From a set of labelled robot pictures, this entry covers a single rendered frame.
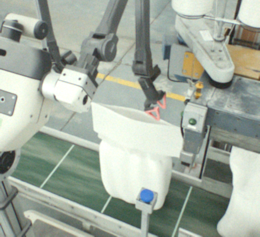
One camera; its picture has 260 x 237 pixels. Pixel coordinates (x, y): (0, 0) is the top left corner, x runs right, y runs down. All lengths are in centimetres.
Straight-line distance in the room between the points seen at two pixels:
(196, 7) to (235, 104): 40
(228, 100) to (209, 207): 98
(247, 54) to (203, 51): 26
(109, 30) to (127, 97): 222
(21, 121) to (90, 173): 116
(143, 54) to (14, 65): 53
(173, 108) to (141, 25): 195
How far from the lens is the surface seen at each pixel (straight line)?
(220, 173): 211
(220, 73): 135
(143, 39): 145
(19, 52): 121
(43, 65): 118
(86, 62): 116
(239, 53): 163
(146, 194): 160
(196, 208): 216
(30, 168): 239
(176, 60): 171
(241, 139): 159
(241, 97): 137
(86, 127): 312
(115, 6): 127
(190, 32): 157
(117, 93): 346
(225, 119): 133
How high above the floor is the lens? 216
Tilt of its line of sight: 41 degrees down
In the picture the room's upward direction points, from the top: straight up
